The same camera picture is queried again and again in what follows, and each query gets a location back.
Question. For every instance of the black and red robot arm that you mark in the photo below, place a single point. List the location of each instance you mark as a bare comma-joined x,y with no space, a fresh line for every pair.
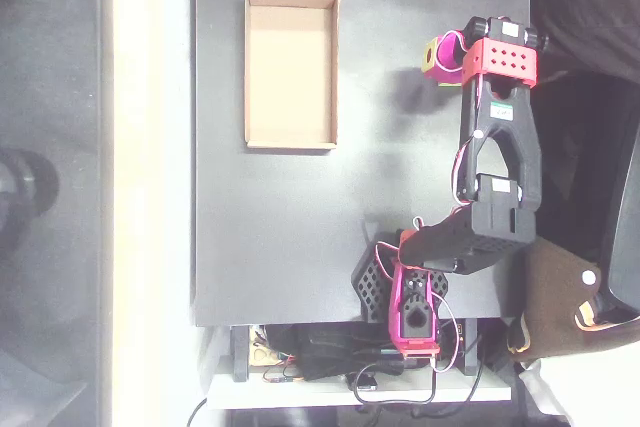
500,147

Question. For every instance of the small circuit board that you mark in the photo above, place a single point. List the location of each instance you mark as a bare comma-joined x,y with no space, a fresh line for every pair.
282,376

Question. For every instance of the open cardboard box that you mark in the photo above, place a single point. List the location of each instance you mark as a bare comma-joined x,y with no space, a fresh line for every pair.
290,67

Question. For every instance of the white shelf board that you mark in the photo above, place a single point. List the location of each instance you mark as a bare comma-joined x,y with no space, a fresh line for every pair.
300,392

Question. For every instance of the lime green cube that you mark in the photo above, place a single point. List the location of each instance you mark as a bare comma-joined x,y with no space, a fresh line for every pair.
450,84

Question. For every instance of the small wooden piece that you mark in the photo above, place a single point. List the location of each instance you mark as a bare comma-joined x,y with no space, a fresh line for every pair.
261,354

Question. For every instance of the brown bag with white button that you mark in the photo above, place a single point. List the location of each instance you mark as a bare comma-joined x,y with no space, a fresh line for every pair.
555,292

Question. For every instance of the black perforated arm base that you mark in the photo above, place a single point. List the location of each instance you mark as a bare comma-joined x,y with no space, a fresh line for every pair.
371,289

